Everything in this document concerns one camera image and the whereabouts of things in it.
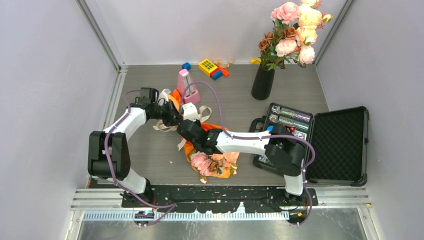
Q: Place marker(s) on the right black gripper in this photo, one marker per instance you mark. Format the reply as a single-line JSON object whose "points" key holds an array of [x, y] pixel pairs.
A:
{"points": [[197, 122]]}

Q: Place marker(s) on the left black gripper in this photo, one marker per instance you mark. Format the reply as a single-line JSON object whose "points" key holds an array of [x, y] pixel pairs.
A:
{"points": [[173, 117]]}

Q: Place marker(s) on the cream printed ribbon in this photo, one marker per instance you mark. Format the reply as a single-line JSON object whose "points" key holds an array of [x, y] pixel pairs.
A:
{"points": [[203, 114]]}

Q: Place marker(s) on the orange flower bouquet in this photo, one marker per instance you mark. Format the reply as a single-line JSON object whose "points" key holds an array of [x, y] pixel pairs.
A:
{"points": [[215, 165]]}

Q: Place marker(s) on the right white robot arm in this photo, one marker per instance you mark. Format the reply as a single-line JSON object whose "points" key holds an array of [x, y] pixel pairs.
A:
{"points": [[285, 151]]}

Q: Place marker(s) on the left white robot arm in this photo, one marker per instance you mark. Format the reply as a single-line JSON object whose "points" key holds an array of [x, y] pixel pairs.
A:
{"points": [[108, 150]]}

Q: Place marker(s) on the black vase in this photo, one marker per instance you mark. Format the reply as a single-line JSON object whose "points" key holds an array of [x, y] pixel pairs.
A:
{"points": [[263, 83]]}

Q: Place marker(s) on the pink flowers in vase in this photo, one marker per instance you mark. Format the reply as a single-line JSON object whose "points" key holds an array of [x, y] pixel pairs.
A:
{"points": [[293, 35]]}

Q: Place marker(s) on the pink metronome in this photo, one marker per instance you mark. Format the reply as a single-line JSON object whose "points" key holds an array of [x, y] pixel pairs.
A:
{"points": [[186, 87]]}

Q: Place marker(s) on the blue toy block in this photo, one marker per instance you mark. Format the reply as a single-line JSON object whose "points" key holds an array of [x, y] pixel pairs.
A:
{"points": [[186, 66]]}

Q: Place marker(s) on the yellow toy block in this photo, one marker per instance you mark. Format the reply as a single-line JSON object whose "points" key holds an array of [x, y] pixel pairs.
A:
{"points": [[207, 66]]}

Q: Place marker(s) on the red blue toy blocks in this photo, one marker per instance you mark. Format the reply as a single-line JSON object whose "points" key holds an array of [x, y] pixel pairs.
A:
{"points": [[218, 73]]}

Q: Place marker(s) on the blue round chip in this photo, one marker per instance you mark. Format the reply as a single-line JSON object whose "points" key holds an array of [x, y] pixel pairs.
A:
{"points": [[270, 128]]}

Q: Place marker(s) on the wooden toy pieces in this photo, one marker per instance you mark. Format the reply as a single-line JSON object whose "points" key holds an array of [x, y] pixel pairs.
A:
{"points": [[220, 63]]}

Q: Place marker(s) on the small yellow toy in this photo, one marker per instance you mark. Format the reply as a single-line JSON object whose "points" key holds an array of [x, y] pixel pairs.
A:
{"points": [[255, 61]]}

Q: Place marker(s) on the black poker chip case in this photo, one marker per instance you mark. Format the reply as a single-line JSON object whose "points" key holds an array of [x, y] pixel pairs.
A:
{"points": [[340, 140]]}

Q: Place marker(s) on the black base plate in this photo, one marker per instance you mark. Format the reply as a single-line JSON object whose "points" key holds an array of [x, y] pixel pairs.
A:
{"points": [[220, 199]]}

